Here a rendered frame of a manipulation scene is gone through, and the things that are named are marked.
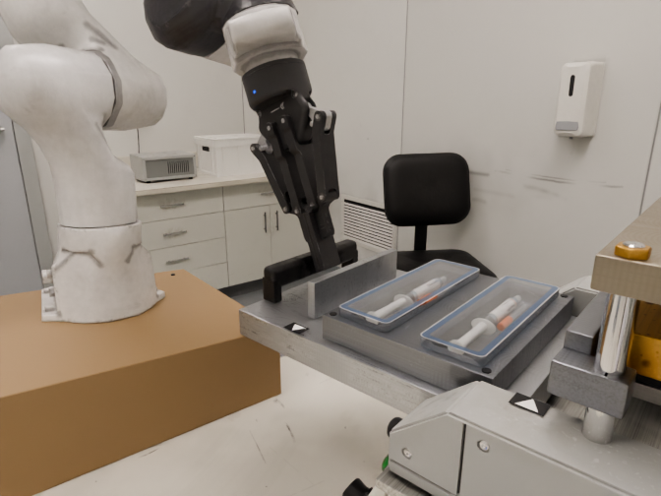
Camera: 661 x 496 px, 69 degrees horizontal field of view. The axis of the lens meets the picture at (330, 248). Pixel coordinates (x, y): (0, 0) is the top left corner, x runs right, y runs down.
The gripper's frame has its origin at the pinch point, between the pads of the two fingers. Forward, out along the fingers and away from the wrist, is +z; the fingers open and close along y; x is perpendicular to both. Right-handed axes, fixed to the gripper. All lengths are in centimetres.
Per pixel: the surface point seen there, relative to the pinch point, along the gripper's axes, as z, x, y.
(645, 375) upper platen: 11.5, 10.5, -32.4
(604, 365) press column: 9.6, 13.5, -31.3
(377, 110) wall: -53, -189, 115
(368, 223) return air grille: 7, -190, 143
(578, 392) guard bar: 11.0, 13.9, -29.8
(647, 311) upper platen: 8.9, 6.6, -32.4
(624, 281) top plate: 5.0, 13.7, -33.2
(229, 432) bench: 22.4, 7.5, 19.4
